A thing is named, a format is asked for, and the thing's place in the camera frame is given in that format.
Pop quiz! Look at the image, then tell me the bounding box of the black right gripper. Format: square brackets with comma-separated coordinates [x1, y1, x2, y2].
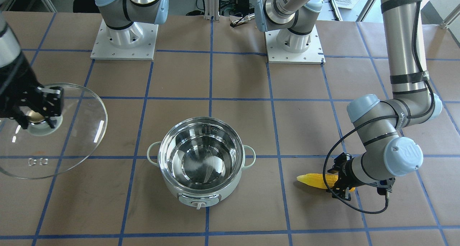
[1, 86, 64, 130]

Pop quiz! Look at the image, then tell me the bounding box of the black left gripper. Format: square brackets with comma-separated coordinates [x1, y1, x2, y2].
[326, 153, 354, 201]

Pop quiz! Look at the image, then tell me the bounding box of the yellow corn cob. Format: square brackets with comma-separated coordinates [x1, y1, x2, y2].
[297, 173, 338, 189]

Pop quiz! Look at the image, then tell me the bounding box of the glass pot lid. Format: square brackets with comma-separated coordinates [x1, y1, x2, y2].
[0, 83, 108, 180]

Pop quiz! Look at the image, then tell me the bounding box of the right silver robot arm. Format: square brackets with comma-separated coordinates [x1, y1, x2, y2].
[0, 0, 169, 130]

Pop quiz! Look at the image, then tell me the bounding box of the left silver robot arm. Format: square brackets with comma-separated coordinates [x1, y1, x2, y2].
[326, 0, 442, 202]

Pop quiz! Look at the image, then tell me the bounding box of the pale green steel pot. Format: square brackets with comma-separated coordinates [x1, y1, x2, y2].
[146, 117, 257, 209]

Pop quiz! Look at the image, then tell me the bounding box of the brown gridded table mat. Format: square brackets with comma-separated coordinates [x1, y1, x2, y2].
[1, 12, 459, 246]

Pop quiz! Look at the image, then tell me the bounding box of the black electronics box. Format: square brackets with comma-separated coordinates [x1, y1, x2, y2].
[233, 0, 250, 16]

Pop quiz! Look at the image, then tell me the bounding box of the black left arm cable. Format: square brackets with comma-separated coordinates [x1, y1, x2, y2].
[323, 0, 430, 214]

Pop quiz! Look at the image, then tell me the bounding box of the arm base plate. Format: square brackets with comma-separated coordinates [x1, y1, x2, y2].
[90, 21, 159, 61]
[264, 25, 326, 65]

